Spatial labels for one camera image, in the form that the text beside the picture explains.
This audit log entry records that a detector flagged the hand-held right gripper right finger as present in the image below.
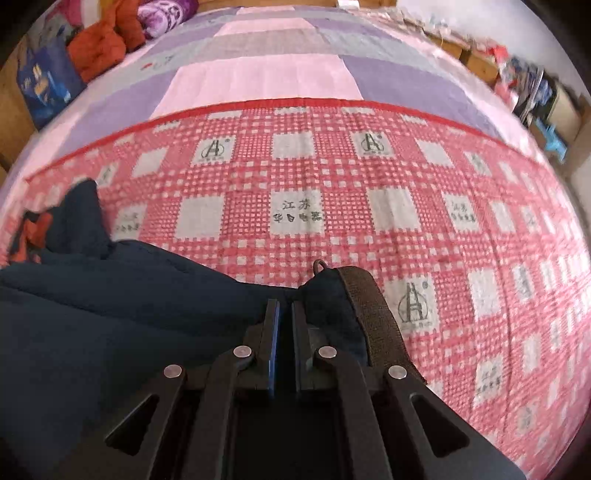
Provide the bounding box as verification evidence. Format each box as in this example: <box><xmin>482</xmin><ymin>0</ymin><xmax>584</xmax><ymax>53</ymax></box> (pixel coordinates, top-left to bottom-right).
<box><xmin>291</xmin><ymin>302</ymin><xmax>528</xmax><ymax>480</ymax></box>

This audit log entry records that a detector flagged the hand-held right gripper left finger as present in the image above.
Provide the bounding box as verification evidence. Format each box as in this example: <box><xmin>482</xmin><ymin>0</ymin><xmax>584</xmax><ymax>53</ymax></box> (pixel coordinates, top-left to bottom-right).
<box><xmin>55</xmin><ymin>298</ymin><xmax>281</xmax><ymax>480</ymax></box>

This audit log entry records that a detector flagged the navy blue jacket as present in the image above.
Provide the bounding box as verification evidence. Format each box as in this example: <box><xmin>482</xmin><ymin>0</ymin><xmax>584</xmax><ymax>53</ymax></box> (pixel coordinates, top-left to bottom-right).
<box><xmin>0</xmin><ymin>178</ymin><xmax>428</xmax><ymax>480</ymax></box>

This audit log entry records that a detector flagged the red checked blanket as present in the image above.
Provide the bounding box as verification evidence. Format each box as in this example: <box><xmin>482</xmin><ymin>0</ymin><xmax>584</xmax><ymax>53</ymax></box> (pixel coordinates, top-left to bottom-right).
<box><xmin>0</xmin><ymin>99</ymin><xmax>591</xmax><ymax>477</ymax></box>

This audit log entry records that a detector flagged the pink purple patchwork bed sheet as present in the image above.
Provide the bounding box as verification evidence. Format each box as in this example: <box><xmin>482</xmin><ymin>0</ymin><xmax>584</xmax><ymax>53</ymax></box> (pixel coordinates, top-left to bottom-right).
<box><xmin>8</xmin><ymin>4</ymin><xmax>546</xmax><ymax>186</ymax></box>

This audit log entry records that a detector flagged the blue plastic stool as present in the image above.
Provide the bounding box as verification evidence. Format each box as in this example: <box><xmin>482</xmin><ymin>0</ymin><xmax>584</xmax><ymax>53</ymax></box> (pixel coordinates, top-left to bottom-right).
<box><xmin>541</xmin><ymin>121</ymin><xmax>570</xmax><ymax>163</ymax></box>

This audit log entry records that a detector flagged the orange quilted cloth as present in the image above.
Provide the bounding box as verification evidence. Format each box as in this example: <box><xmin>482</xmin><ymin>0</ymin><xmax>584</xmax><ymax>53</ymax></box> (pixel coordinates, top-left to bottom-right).
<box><xmin>66</xmin><ymin>0</ymin><xmax>147</xmax><ymax>85</ymax></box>

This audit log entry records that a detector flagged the purple floral blanket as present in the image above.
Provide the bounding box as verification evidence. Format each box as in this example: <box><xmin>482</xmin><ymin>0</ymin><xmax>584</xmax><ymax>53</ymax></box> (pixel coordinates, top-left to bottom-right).
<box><xmin>136</xmin><ymin>0</ymin><xmax>200</xmax><ymax>40</ymax></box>

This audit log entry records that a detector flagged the blue printed gift bag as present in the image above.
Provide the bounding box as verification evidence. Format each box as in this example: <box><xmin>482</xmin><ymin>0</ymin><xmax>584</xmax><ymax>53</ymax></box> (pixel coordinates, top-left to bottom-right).
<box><xmin>16</xmin><ymin>39</ymin><xmax>87</xmax><ymax>131</ymax></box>

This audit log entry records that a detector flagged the wooden cabinet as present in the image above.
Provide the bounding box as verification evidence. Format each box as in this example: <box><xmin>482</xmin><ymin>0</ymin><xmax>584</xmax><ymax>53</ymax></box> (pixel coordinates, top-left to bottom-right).
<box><xmin>0</xmin><ymin>59</ymin><xmax>35</xmax><ymax>178</ymax></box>

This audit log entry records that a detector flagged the cluttered wooden bedside shelf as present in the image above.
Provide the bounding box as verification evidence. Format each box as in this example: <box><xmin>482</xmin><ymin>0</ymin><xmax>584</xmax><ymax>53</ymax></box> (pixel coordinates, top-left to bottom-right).
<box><xmin>397</xmin><ymin>9</ymin><xmax>561</xmax><ymax>121</ymax></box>

